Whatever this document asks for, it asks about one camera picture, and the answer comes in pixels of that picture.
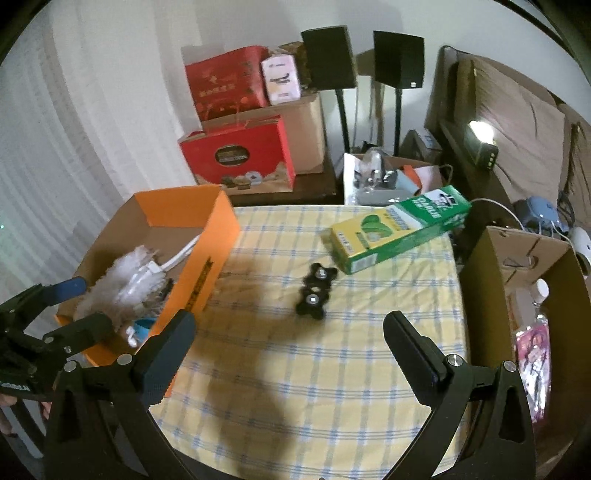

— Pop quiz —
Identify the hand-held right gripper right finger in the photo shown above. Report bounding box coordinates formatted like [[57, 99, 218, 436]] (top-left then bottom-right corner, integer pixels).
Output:
[[383, 311, 539, 480]]

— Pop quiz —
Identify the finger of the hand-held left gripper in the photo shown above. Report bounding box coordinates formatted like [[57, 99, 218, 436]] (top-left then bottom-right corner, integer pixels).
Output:
[[21, 313, 114, 365], [0, 276, 89, 333]]

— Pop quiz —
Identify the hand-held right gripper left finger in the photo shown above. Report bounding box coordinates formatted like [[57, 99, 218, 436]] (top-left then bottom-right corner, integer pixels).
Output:
[[44, 309, 197, 480]]

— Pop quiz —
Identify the white fluffy duster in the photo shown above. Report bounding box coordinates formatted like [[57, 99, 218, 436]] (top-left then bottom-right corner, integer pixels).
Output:
[[74, 246, 171, 333]]

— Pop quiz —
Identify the brown cardboard box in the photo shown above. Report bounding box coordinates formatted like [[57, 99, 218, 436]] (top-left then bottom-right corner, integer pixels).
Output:
[[459, 225, 591, 472]]

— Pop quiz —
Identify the black star knob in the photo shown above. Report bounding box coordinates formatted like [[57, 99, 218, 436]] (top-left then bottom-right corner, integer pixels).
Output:
[[302, 262, 336, 289], [295, 286, 331, 320]]

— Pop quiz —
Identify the orange cardboard box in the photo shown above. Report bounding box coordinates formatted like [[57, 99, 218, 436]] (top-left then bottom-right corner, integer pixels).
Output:
[[54, 185, 242, 398]]

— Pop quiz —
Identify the person's left hand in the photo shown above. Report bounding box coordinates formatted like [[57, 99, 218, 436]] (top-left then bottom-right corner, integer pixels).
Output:
[[0, 394, 51, 437]]

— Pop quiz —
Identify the light blue plastic item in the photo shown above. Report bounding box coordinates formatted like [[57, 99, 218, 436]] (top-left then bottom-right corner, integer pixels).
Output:
[[131, 318, 157, 341]]

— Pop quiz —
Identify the white plastic stick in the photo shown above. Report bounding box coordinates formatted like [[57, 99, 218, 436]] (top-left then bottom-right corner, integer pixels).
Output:
[[154, 234, 202, 274]]

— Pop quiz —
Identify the pink printed packet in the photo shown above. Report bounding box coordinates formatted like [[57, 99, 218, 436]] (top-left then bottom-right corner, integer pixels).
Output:
[[514, 320, 553, 424]]

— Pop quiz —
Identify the yellow plaid tablecloth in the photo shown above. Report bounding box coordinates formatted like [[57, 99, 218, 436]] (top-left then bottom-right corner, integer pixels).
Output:
[[150, 204, 472, 476]]

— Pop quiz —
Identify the green and yellow carton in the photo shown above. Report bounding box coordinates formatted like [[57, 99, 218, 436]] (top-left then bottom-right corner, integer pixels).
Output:
[[329, 185, 472, 276]]

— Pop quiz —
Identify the white-capped bottle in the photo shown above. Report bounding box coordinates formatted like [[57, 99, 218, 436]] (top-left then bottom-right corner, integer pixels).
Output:
[[529, 278, 551, 330]]

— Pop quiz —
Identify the white curtain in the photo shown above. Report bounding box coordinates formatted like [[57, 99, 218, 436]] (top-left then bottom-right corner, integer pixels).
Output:
[[9, 0, 206, 287]]

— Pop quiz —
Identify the grey pouch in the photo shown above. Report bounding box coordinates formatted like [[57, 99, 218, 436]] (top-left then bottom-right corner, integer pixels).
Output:
[[356, 188, 403, 206]]

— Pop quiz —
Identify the white bag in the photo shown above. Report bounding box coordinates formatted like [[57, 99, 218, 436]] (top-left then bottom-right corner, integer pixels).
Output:
[[343, 151, 416, 207]]

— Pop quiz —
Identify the light blue small appliance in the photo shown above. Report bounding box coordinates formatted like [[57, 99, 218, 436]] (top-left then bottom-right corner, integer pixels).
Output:
[[513, 196, 570, 236]]

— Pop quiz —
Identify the white round device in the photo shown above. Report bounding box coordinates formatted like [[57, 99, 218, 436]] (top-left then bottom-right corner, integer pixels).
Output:
[[570, 226, 591, 278]]

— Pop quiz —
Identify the small labelled cardboard box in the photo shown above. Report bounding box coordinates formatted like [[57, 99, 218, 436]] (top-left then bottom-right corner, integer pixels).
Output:
[[401, 129, 446, 167]]

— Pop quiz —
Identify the black portable lamp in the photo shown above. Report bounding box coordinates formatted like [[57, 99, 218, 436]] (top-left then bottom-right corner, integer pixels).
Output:
[[464, 119, 500, 169]]

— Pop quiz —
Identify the black speaker stand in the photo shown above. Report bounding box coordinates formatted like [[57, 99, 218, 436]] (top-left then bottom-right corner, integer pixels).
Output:
[[335, 88, 350, 155], [392, 87, 403, 155]]

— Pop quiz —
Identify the red printed gift box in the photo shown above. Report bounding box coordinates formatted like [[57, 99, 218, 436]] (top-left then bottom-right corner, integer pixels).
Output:
[[185, 45, 271, 123]]

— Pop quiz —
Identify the plain cardboard box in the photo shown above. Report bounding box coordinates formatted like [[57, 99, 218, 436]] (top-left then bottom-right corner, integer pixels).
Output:
[[203, 92, 326, 176]]

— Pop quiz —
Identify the beige covered sofa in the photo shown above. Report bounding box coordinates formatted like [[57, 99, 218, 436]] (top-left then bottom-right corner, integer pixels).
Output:
[[425, 45, 591, 232]]

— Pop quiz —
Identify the white and pink packet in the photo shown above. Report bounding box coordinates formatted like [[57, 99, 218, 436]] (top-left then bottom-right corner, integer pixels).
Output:
[[261, 54, 302, 105]]

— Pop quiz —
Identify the black speaker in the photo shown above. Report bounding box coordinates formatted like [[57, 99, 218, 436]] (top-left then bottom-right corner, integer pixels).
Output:
[[373, 30, 426, 88], [301, 26, 358, 89]]

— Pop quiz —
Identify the white cable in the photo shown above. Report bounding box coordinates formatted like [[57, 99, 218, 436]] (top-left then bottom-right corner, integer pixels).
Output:
[[470, 198, 526, 232]]

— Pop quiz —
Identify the red gift box with handle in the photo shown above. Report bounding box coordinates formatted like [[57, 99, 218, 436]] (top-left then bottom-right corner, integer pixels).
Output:
[[179, 114, 297, 193]]

